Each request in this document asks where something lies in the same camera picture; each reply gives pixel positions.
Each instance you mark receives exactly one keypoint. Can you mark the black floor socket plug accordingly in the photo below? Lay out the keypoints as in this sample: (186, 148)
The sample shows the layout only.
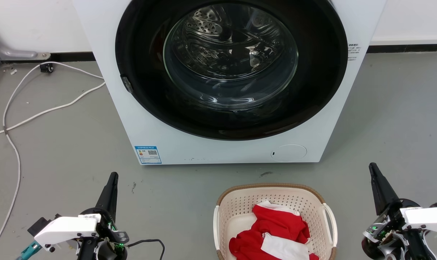
(46, 67)

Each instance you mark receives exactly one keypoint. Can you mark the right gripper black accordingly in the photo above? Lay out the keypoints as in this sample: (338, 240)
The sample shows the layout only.
(388, 234)

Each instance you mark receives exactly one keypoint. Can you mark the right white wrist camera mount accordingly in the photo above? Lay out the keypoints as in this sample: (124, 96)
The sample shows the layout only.
(426, 217)

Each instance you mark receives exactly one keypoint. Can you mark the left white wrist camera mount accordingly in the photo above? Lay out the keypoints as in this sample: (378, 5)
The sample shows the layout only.
(64, 229)

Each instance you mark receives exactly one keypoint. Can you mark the grey wall pipe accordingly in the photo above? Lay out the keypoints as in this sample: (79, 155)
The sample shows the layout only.
(12, 53)

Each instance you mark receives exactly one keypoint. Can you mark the round white filter cover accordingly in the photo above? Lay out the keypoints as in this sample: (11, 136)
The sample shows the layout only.
(288, 153)

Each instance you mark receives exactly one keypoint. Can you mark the blue energy label sticker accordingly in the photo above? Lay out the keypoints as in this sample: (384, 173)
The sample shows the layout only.
(148, 155)

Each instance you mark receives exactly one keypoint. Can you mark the red garment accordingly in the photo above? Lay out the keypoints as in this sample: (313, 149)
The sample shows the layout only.
(276, 224)

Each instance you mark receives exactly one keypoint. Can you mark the white front-load washing machine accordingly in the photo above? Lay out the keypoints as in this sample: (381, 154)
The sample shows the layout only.
(218, 151)

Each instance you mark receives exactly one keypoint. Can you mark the grey washer door latch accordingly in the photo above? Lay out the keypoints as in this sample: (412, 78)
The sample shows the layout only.
(127, 84)

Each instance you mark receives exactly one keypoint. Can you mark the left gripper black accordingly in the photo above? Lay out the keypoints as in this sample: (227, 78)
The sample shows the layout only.
(113, 236)

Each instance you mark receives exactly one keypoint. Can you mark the black round washer door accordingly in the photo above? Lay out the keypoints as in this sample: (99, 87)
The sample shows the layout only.
(142, 90)

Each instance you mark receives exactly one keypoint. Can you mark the small printed text label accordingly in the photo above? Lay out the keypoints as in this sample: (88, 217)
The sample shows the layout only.
(353, 51)

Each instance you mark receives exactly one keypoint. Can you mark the white cloth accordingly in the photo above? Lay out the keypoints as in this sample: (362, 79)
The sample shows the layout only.
(285, 247)

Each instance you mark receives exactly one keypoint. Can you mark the beige plastic laundry basket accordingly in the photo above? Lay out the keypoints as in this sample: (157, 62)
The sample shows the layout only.
(236, 202)

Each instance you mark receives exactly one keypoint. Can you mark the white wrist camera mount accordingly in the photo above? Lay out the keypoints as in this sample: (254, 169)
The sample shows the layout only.
(426, 217)
(64, 229)

